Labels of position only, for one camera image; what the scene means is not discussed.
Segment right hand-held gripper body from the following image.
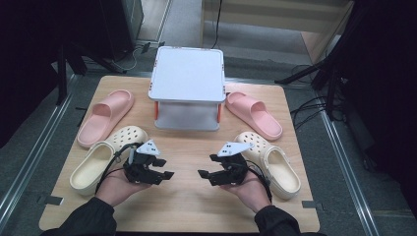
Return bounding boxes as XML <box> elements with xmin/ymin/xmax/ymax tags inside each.
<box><xmin>209</xmin><ymin>141</ymin><xmax>256</xmax><ymax>187</ymax></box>

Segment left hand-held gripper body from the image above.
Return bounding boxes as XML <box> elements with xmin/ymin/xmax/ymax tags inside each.
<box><xmin>123</xmin><ymin>139</ymin><xmax>162</xmax><ymax>186</ymax></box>

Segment cream perforated clog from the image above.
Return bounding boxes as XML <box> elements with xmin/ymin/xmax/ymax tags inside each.
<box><xmin>69</xmin><ymin>125</ymin><xmax>149</xmax><ymax>197</ymax></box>
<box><xmin>234</xmin><ymin>131</ymin><xmax>302</xmax><ymax>201</ymax></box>

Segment pink slide slipper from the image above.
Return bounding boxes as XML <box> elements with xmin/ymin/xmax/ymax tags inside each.
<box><xmin>77</xmin><ymin>88</ymin><xmax>136</xmax><ymax>149</ymax></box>
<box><xmin>224</xmin><ymin>91</ymin><xmax>283</xmax><ymax>142</ymax></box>

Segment white two-tier shoe rack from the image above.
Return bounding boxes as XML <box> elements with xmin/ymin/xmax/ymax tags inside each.
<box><xmin>148</xmin><ymin>45</ymin><xmax>227</xmax><ymax>132</ymax></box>

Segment person's right hand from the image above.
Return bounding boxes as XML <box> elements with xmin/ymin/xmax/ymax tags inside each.
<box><xmin>219</xmin><ymin>170</ymin><xmax>273</xmax><ymax>214</ymax></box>

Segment person's left hand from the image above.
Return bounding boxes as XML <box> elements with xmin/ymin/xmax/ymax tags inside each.
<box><xmin>94</xmin><ymin>168</ymin><xmax>153</xmax><ymax>208</ymax></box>

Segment grey tape strip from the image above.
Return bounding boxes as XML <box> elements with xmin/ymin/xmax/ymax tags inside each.
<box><xmin>301</xmin><ymin>200</ymin><xmax>326</xmax><ymax>211</ymax></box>
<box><xmin>36</xmin><ymin>195</ymin><xmax>64</xmax><ymax>207</ymax></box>

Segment black metal stand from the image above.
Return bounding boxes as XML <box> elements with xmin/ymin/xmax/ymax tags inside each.
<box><xmin>55</xmin><ymin>42</ymin><xmax>127</xmax><ymax>106</ymax></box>
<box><xmin>274</xmin><ymin>48</ymin><xmax>355</xmax><ymax>122</ymax></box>

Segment dark cabinet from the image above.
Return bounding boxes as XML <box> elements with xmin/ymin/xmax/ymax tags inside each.
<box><xmin>97</xmin><ymin>0</ymin><xmax>146</xmax><ymax>60</ymax></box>

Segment light wooden cabinet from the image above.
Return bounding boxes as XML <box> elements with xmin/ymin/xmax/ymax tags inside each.
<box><xmin>200</xmin><ymin>0</ymin><xmax>357</xmax><ymax>65</ymax></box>

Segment left hand-held gripper black cable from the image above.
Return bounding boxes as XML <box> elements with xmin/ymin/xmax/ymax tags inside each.
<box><xmin>94</xmin><ymin>142</ymin><xmax>142</xmax><ymax>195</ymax></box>

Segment hand-held gripper black cable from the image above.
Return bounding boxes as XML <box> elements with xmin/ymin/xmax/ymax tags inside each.
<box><xmin>94</xmin><ymin>142</ymin><xmax>142</xmax><ymax>195</ymax></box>
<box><xmin>245</xmin><ymin>159</ymin><xmax>273</xmax><ymax>203</ymax></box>

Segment right hand-held gripper black cable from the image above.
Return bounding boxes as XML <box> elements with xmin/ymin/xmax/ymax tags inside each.
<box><xmin>245</xmin><ymin>159</ymin><xmax>273</xmax><ymax>203</ymax></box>

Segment bundle of black floor cables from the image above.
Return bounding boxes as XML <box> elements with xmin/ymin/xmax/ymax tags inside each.
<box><xmin>289</xmin><ymin>63</ymin><xmax>328</xmax><ymax>131</ymax></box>

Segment metal floor rail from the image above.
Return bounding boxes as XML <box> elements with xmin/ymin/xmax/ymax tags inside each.
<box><xmin>319</xmin><ymin>109</ymin><xmax>382</xmax><ymax>236</ymax></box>
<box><xmin>0</xmin><ymin>75</ymin><xmax>80</xmax><ymax>227</ymax></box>

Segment white floor cable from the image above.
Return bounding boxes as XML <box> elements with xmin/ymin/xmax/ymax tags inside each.
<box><xmin>111</xmin><ymin>47</ymin><xmax>139</xmax><ymax>72</ymax></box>

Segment black hanging cable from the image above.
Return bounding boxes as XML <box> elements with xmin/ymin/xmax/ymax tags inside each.
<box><xmin>210</xmin><ymin>0</ymin><xmax>224</xmax><ymax>50</ymax></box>

